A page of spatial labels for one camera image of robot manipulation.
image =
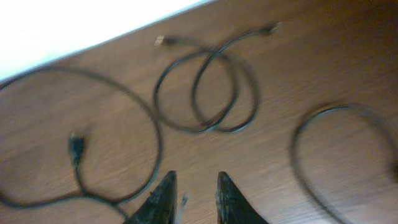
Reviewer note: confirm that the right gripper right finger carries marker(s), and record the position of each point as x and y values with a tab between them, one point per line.
232	206

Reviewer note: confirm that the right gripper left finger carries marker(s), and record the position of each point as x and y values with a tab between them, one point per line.
160	207

